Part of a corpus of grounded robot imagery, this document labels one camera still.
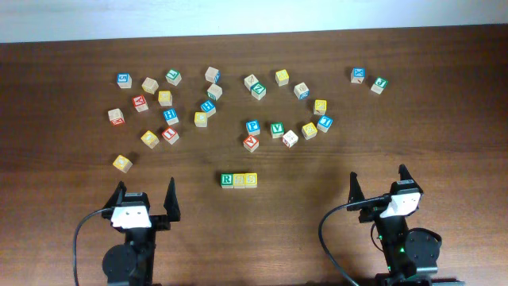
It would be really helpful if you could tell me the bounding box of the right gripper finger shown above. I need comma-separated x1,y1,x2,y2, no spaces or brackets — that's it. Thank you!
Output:
398,164,423,194
347,172,365,211

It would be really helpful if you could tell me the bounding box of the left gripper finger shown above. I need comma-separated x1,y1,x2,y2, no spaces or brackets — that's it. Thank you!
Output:
164,177,181,222
101,181,127,218

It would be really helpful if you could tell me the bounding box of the green R block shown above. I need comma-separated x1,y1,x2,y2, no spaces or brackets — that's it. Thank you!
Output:
221,173,234,188

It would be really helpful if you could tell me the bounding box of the yellow S block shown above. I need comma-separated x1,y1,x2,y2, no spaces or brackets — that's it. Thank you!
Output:
233,173,245,188

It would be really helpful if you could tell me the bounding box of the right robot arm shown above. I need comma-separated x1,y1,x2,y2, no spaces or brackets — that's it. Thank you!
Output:
347,164,465,286

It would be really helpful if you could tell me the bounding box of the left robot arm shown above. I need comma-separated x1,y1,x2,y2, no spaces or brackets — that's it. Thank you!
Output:
102,179,181,286

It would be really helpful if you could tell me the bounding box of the yellow O block lowest left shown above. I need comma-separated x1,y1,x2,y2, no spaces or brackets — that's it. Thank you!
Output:
112,155,133,173

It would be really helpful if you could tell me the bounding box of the yellow O block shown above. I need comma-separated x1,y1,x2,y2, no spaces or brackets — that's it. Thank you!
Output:
140,130,160,149

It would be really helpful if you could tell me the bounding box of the red I block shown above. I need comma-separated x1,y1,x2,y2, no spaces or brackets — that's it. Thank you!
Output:
162,127,179,145

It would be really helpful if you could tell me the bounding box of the blue I block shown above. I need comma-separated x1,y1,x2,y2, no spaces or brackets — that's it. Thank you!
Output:
317,115,333,133

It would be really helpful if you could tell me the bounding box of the yellow E block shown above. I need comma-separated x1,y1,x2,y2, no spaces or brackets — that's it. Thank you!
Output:
302,122,318,140

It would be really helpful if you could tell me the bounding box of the white picture block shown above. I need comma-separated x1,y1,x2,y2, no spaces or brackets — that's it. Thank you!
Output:
282,130,298,148

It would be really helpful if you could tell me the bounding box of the blue H block left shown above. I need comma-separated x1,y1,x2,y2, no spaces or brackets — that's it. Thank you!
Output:
163,108,179,126

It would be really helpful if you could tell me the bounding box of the blue h block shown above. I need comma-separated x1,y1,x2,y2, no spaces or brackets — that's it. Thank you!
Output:
200,100,216,118
163,108,179,126

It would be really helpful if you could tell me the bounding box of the green J block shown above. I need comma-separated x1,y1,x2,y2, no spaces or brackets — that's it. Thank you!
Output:
371,77,388,95

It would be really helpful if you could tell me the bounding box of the red V block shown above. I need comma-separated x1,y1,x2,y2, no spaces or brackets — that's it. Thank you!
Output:
243,135,260,153

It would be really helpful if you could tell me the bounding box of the red A block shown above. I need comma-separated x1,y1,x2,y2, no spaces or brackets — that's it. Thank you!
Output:
132,95,148,112

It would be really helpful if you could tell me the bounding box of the green V block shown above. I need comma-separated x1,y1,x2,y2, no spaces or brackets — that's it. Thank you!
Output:
271,122,284,139

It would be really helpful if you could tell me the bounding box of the blue H block centre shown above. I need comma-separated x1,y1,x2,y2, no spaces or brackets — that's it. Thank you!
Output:
200,100,216,118

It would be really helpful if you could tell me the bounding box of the yellow G block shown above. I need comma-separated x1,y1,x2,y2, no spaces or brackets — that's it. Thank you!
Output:
158,91,173,106

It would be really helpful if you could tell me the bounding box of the blue P block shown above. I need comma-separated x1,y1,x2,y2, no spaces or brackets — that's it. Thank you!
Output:
246,120,260,136

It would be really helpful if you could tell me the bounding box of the wood block blue D front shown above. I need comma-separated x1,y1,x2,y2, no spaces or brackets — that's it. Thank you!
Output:
294,83,310,100

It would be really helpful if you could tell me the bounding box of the blue X block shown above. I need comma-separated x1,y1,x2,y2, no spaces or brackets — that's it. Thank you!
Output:
350,68,366,83

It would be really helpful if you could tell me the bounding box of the blue block far left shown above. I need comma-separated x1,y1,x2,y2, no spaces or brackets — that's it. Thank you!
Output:
117,73,133,89

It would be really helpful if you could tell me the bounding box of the plain wood yellow-side block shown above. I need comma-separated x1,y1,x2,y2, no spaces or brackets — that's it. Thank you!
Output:
141,77,159,95

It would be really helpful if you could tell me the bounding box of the wood block green side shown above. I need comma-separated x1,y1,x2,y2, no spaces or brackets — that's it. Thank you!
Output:
206,83,223,101

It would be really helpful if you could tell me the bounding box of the green L block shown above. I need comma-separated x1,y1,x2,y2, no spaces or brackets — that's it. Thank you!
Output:
165,69,182,86

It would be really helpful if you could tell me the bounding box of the wood block blue D side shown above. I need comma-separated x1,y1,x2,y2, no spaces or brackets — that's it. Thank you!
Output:
205,67,221,83

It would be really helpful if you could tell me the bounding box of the yellow block top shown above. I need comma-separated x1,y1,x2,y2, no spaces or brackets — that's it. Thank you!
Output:
275,69,290,87

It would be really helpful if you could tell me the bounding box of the green Z block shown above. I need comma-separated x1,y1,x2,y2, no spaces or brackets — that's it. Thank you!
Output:
251,83,267,100

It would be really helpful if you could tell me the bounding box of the plain wood block top centre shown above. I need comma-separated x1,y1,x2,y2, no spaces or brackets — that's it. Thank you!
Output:
244,74,259,91

